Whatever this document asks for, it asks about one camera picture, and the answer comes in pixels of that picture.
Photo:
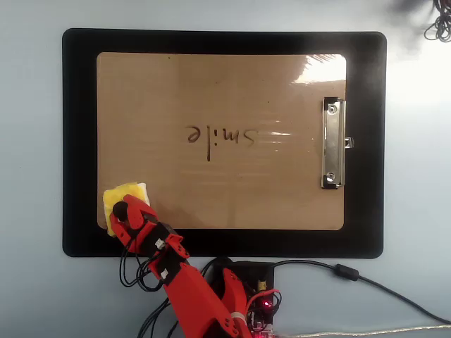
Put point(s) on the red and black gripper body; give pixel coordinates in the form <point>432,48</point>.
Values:
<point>155,236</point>

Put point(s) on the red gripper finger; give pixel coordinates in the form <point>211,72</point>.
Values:
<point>139,211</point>
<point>120,230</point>

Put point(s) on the yellow sponge with black knob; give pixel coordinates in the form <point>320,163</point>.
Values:
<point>130,190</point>

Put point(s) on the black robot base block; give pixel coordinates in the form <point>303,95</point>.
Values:
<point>259,273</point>

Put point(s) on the red robot arm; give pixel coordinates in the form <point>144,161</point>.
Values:
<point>194,292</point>

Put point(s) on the red lit circuit board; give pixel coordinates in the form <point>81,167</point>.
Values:
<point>262,325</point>

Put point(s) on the brown clipboard board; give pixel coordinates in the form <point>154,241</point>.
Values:
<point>211,88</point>

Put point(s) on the black rectangular mat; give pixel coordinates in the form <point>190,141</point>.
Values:
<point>77,141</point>

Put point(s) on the silver metal clipboard clip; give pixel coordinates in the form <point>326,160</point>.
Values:
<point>334,141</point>

